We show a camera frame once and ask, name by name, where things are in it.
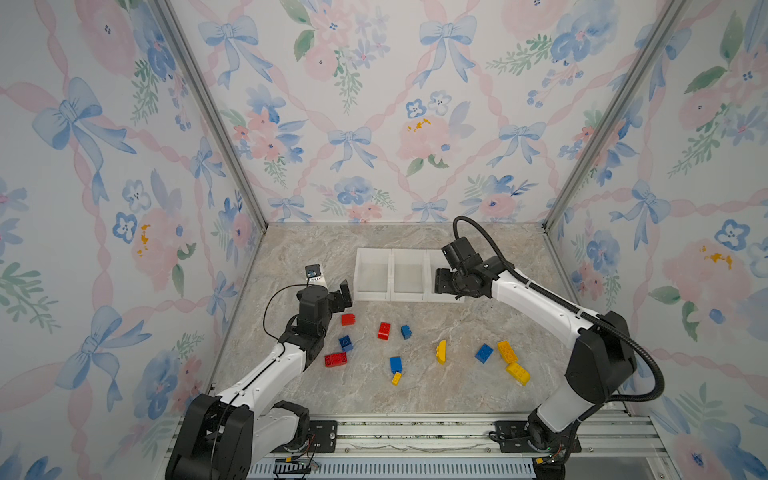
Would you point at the aluminium corner post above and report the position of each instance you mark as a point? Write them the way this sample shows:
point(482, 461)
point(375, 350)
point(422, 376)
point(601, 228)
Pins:
point(656, 40)
point(179, 46)

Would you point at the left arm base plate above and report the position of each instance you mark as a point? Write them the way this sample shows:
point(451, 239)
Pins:
point(320, 437)

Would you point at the aluminium rail frame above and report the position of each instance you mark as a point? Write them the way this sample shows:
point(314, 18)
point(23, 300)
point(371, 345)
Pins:
point(615, 445)

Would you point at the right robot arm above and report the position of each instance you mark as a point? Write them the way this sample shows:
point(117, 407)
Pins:
point(600, 359)

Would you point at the yellow long lego brick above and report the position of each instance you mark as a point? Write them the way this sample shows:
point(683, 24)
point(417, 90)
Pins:
point(518, 373)

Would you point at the long red lego brick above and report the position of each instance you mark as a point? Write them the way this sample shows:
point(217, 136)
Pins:
point(335, 359)

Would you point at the small red lego brick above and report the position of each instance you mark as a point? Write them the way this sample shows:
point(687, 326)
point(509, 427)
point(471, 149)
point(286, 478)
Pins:
point(348, 319)

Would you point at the white bin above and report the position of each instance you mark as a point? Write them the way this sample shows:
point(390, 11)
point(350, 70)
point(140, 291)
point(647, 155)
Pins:
point(434, 260)
point(408, 280)
point(371, 275)

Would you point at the left aluminium corner post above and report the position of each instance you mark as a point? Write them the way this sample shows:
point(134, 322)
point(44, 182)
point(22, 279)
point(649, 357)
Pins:
point(179, 46)

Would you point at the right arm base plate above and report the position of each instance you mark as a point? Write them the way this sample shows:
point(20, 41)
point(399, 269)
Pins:
point(518, 436)

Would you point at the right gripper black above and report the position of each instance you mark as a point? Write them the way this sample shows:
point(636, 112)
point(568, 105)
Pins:
point(441, 282)

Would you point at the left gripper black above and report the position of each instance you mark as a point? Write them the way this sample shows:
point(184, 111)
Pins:
point(338, 305)

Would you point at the yellow curved lego brick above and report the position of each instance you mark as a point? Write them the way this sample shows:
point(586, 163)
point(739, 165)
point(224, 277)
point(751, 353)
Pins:
point(441, 352)

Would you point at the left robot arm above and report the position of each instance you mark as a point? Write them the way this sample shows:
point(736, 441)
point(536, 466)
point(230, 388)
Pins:
point(221, 436)

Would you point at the red square lego brick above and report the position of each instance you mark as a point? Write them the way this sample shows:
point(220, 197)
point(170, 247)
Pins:
point(384, 331)

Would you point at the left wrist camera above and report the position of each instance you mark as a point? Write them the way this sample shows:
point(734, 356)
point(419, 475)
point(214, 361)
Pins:
point(314, 275)

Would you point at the right aluminium corner post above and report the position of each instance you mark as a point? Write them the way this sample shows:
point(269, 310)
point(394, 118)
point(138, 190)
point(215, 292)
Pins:
point(656, 40)

